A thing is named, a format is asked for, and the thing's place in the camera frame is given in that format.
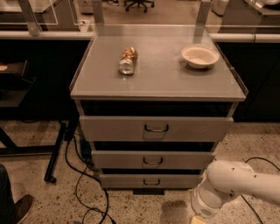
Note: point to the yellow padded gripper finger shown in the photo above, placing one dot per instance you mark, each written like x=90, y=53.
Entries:
x=198, y=220

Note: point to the grey middle drawer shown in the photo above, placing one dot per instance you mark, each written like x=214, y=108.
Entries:
x=120, y=159

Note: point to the black table frame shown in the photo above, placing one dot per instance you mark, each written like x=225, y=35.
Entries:
x=14, y=86

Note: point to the grey bottom drawer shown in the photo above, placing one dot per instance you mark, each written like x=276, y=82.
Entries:
x=164, y=181

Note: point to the black office chair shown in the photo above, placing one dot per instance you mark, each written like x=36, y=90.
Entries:
x=129, y=3

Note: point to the grey drawer cabinet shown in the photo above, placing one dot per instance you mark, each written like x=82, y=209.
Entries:
x=161, y=85

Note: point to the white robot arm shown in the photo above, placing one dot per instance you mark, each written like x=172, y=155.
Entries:
x=223, y=181

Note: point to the crushed gold can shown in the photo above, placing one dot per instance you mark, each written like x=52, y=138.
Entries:
x=128, y=61

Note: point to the white bowl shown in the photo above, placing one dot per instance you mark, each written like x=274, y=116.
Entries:
x=199, y=56

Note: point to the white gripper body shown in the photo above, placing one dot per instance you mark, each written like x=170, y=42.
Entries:
x=202, y=207

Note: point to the white horizontal rail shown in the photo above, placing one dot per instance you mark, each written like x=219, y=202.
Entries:
x=77, y=35

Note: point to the grey top drawer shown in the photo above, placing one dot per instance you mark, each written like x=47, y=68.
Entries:
x=155, y=128

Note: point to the grey drawer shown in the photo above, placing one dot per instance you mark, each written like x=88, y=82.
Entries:
x=164, y=181
x=155, y=128
x=120, y=159

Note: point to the dark trouser leg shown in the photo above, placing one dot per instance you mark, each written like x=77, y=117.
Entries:
x=7, y=206

